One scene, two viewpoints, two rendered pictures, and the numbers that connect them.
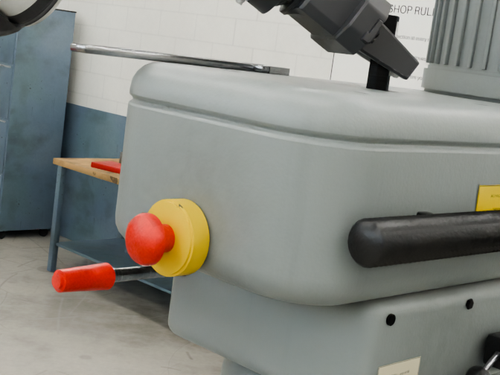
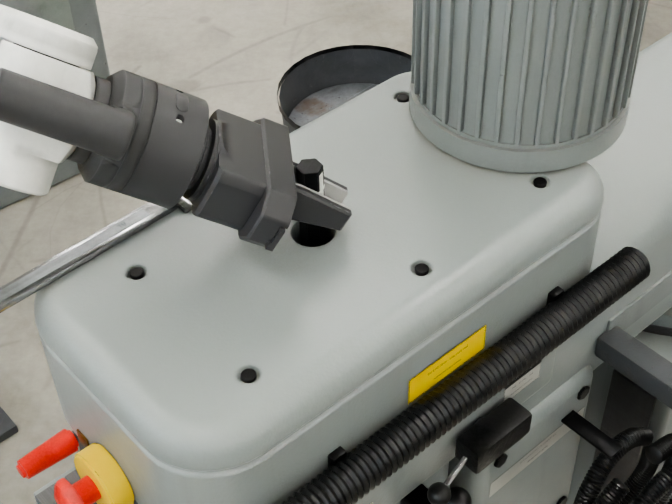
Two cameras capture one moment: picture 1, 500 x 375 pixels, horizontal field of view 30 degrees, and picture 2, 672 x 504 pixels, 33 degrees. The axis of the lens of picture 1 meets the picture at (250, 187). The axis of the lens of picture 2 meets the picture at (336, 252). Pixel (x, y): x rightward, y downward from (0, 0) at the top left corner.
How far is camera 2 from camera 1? 0.66 m
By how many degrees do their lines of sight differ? 35
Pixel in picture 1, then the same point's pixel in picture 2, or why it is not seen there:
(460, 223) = (368, 471)
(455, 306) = not seen: hidden behind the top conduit
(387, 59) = (312, 220)
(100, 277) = (62, 454)
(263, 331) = not seen: hidden behind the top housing
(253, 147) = (141, 457)
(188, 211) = (104, 479)
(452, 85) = (430, 135)
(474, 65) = (450, 120)
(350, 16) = (250, 220)
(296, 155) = (178, 482)
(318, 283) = not seen: outside the picture
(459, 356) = (425, 466)
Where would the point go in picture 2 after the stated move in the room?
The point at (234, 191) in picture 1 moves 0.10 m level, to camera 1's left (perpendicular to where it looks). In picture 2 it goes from (139, 475) to (11, 467)
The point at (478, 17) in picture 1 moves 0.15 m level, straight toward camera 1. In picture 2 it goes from (447, 74) to (401, 186)
